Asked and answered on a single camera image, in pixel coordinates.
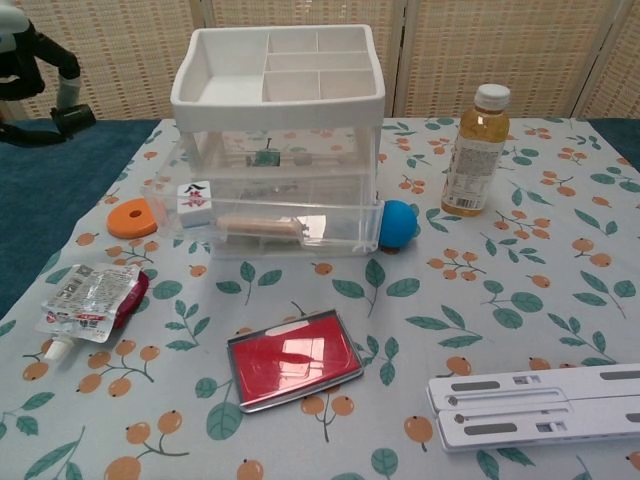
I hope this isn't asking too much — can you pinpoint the red card holder case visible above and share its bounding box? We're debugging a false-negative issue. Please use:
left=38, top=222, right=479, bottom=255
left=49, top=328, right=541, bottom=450
left=226, top=308, right=365, bottom=415

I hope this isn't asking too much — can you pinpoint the white mahjong tile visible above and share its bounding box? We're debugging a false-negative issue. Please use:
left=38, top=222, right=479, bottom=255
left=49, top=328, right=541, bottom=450
left=176, top=180, right=214, bottom=227

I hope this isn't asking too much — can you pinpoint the woven bamboo folding screen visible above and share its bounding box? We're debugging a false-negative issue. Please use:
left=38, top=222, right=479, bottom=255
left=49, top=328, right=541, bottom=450
left=0, top=0, right=640, bottom=124

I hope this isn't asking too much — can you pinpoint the white drawer organizer box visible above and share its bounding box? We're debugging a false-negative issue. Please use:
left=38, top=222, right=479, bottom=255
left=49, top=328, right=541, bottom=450
left=169, top=24, right=387, bottom=260

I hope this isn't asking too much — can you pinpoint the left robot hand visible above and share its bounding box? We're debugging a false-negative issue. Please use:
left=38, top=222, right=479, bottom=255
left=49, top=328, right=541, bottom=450
left=0, top=0, right=84, bottom=147

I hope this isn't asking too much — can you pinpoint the dark red packet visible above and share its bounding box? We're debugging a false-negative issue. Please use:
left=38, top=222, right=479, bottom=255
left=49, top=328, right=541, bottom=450
left=110, top=269, right=151, bottom=330

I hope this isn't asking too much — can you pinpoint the floral leaf print tablecloth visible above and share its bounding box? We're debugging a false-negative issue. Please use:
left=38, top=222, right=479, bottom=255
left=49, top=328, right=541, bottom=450
left=0, top=118, right=640, bottom=480

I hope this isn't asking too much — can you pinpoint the wooden sticks clear tube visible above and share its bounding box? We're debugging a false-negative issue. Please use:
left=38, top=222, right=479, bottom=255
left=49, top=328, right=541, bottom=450
left=214, top=214, right=309, bottom=247

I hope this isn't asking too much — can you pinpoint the orange disc with hole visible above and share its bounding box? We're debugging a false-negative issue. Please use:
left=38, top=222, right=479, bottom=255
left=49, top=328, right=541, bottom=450
left=106, top=198, right=161, bottom=240

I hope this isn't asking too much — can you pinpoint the clear plastic packet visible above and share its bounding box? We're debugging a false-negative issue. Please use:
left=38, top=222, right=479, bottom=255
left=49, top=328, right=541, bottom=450
left=32, top=263, right=139, bottom=363

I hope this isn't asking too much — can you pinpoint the white folded laptop stand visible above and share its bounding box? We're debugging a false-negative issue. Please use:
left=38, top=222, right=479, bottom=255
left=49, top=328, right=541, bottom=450
left=426, top=363, right=640, bottom=454

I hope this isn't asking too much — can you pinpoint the tea bottle white cap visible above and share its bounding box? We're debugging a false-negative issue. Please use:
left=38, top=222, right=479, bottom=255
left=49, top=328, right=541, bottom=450
left=440, top=83, right=512, bottom=218

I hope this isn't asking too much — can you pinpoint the blue rubber ball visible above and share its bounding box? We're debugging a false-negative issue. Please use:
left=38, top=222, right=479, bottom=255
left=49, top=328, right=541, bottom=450
left=377, top=199, right=420, bottom=252

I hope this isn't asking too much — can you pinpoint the clear plastic drawer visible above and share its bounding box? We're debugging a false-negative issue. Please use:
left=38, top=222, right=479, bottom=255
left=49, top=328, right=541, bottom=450
left=139, top=172, right=385, bottom=254
left=209, top=238, right=364, bottom=260
left=202, top=169, right=376, bottom=207

